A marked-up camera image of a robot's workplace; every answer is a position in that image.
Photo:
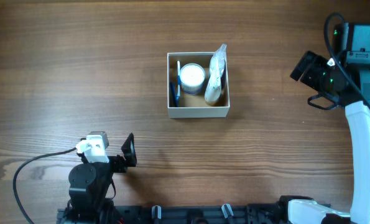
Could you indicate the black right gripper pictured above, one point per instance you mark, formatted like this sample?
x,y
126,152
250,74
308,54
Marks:
x,y
316,63

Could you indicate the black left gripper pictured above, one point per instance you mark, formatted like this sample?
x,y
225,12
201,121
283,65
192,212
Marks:
x,y
121,165

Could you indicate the blue disposable razor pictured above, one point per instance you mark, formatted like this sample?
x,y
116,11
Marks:
x,y
173,94

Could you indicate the white cotton swab tub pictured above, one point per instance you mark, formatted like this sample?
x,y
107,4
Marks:
x,y
192,77

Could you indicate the blue white toothbrush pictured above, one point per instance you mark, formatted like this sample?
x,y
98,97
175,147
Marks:
x,y
178,82

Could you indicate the dark blue spray bottle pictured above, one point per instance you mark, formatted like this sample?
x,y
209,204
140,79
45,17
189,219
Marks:
x,y
220,56

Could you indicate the white amber tube bottle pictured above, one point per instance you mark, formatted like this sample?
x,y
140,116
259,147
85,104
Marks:
x,y
215,83

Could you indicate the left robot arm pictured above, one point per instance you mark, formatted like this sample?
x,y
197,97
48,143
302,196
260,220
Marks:
x,y
89,183

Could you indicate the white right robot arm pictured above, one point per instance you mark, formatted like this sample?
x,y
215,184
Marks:
x,y
350,54

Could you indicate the white cardboard box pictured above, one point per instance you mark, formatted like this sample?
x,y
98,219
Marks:
x,y
194,106

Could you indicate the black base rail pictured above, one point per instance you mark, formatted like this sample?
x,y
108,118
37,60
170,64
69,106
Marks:
x,y
251,213

